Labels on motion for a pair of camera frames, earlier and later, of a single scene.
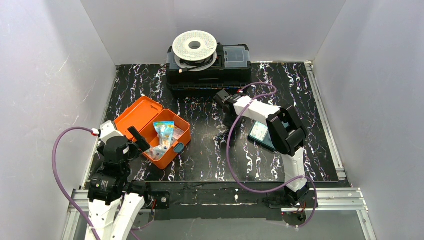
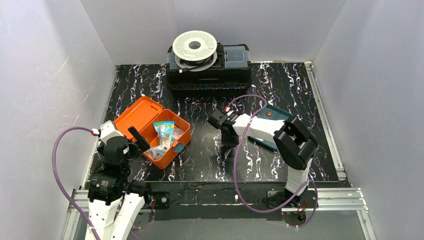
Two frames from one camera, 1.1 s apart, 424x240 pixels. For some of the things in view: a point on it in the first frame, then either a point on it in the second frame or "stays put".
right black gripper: (227, 110) → (228, 136)
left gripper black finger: (142, 143) stays put
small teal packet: (156, 152) stays put
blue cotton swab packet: (165, 130) stays put
